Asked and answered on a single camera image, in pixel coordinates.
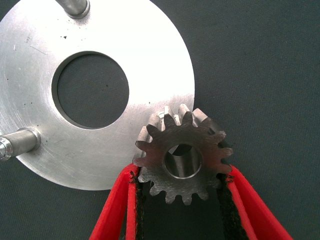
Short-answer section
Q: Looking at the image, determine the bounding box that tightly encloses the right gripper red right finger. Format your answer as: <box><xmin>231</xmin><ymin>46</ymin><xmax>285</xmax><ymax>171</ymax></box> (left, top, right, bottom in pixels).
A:
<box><xmin>217</xmin><ymin>164</ymin><xmax>294</xmax><ymax>240</ymax></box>

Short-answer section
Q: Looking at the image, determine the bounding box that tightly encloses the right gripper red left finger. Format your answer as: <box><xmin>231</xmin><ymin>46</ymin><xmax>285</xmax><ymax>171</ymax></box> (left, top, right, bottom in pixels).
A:
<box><xmin>89</xmin><ymin>163</ymin><xmax>150</xmax><ymax>240</ymax></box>

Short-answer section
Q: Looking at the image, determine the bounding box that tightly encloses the small steel planetary gear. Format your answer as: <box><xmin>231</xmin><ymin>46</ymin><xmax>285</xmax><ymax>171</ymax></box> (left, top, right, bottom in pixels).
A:
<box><xmin>132</xmin><ymin>103</ymin><xmax>234</xmax><ymax>206</ymax></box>

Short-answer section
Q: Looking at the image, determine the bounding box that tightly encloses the round metal carrier plate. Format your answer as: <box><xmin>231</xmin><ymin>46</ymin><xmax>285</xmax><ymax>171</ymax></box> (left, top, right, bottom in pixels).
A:
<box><xmin>0</xmin><ymin>0</ymin><xmax>196</xmax><ymax>191</ymax></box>

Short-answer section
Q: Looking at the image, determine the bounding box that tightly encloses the dark grey table cloth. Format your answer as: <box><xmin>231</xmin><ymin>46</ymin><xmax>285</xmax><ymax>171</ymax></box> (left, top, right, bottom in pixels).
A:
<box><xmin>0</xmin><ymin>0</ymin><xmax>320</xmax><ymax>240</ymax></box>

